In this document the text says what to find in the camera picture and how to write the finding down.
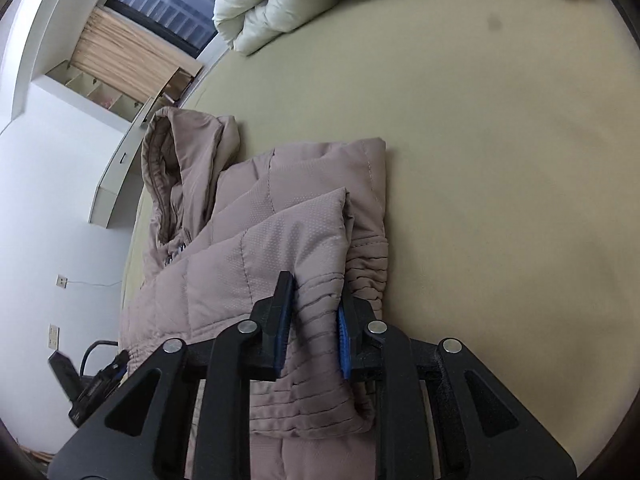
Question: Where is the white wall desk with drawer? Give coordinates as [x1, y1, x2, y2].
[88, 95, 168, 229]

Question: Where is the black metal chair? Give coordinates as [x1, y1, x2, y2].
[79, 340, 121, 377]

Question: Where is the beige curtain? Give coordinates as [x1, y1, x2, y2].
[70, 7, 203, 102]

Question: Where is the dark window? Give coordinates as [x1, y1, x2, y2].
[106, 0, 232, 57]

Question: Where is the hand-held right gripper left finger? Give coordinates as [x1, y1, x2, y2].
[47, 271, 296, 480]

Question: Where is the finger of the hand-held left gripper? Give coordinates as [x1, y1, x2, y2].
[48, 351, 82, 403]
[102, 351, 130, 386]

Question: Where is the white wall shelf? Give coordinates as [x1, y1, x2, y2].
[45, 59, 153, 122]

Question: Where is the mauve puffer jacket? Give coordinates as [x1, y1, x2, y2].
[119, 106, 391, 480]

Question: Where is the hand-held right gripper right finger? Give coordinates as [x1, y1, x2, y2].
[337, 295, 578, 480]

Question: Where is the bed with beige sheet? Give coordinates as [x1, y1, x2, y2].
[120, 0, 636, 480]

